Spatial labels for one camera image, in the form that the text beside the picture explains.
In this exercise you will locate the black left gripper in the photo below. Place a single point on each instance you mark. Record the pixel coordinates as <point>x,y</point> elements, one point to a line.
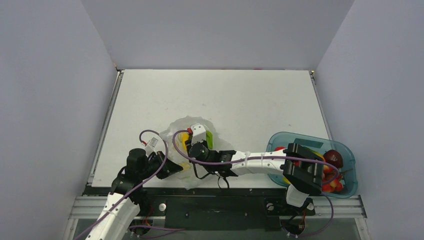
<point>169,168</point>

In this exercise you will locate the green fake pepper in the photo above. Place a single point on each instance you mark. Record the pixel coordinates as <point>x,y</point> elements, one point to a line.
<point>209,139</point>

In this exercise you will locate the aluminium table edge rail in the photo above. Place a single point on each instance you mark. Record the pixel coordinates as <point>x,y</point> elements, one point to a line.
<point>314,84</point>
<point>104,129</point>

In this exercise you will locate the translucent plastic bag with prints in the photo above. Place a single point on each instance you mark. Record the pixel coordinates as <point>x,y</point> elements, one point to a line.
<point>193,175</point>

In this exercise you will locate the red fake tomato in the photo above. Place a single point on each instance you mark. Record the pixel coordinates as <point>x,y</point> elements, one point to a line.
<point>279,148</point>

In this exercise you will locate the dark red fake apple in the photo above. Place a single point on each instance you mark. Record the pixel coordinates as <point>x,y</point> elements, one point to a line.
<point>334,158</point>

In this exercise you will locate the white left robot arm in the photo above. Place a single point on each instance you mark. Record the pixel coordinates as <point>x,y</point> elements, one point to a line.
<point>126,198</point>

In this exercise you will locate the yellow fake banana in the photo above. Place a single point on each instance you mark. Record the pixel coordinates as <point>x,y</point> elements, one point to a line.
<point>186,140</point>

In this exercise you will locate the red fake strawberries bunch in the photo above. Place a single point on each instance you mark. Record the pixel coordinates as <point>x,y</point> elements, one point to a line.
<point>331,186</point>

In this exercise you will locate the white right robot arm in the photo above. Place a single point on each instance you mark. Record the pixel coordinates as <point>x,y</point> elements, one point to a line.
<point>301,166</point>

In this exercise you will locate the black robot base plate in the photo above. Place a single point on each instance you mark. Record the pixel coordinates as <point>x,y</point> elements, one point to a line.
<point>221,209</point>

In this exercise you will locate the aluminium table edge rail left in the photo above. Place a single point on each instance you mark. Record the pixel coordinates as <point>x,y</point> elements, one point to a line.
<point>104,129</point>

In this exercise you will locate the teal plastic tray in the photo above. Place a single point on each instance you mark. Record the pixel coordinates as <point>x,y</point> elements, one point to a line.
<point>321,145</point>

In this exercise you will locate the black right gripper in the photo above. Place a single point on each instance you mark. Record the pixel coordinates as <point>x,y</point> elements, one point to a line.
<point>188,144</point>

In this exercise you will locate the aluminium table edge rail right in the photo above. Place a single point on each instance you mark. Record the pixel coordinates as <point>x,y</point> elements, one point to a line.
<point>314,84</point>

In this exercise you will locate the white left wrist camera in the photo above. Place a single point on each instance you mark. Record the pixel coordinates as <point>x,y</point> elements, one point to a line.
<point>152,146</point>

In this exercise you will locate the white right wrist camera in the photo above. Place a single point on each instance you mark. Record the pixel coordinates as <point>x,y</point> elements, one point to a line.
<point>198,133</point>

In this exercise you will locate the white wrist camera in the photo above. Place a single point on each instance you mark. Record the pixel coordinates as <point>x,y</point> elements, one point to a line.
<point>198,133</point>
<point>152,146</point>

